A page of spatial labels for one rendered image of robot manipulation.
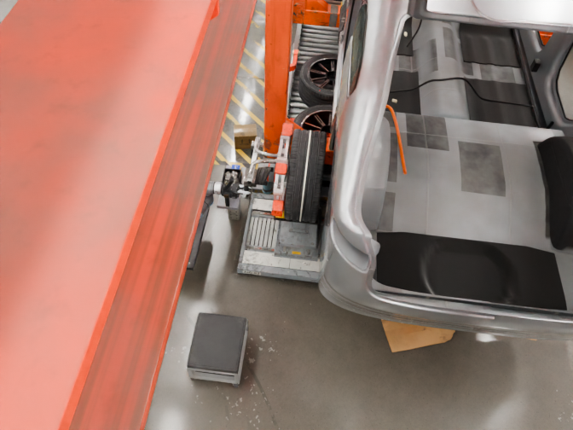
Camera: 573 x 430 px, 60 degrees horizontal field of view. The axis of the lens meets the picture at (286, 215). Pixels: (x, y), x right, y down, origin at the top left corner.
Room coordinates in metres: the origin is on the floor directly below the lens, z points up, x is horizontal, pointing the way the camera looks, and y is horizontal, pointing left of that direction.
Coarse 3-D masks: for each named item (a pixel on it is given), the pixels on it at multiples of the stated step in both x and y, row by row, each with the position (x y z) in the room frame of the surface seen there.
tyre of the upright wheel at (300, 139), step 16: (304, 144) 2.33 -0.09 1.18; (320, 144) 2.34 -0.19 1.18; (304, 160) 2.21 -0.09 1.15; (320, 160) 2.21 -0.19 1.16; (288, 176) 2.12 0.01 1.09; (320, 176) 2.12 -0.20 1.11; (288, 192) 2.05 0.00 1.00; (304, 192) 2.05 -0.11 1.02; (320, 192) 2.06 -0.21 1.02; (288, 208) 2.01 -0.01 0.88; (304, 208) 2.01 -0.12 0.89
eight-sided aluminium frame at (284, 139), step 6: (282, 138) 2.43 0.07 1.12; (288, 138) 2.43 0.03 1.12; (282, 144) 2.41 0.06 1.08; (288, 144) 2.40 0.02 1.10; (288, 150) 2.57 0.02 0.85; (288, 156) 2.57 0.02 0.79; (276, 162) 2.22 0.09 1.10; (282, 162) 2.22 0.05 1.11; (288, 162) 2.56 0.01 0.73; (276, 174) 2.16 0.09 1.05; (276, 180) 2.13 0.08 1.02; (282, 180) 2.13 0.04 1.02; (276, 186) 2.10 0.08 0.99; (282, 186) 2.10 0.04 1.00; (276, 192) 2.07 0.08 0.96; (282, 192) 2.08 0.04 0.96; (276, 198) 2.29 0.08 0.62; (282, 198) 2.29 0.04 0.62
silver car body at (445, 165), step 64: (384, 0) 2.88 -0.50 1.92; (448, 0) 2.84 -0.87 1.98; (512, 0) 1.35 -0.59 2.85; (384, 64) 2.32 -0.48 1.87; (448, 64) 3.62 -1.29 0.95; (512, 64) 3.90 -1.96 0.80; (384, 128) 2.36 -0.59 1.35; (448, 128) 2.75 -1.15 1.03; (512, 128) 2.82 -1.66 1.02; (384, 192) 1.98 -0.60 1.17; (448, 192) 2.15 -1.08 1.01; (512, 192) 2.18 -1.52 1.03; (320, 256) 1.71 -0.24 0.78; (384, 256) 1.67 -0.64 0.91; (448, 256) 1.73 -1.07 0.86; (512, 256) 1.74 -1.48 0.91; (448, 320) 1.18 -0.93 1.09; (512, 320) 1.16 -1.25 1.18
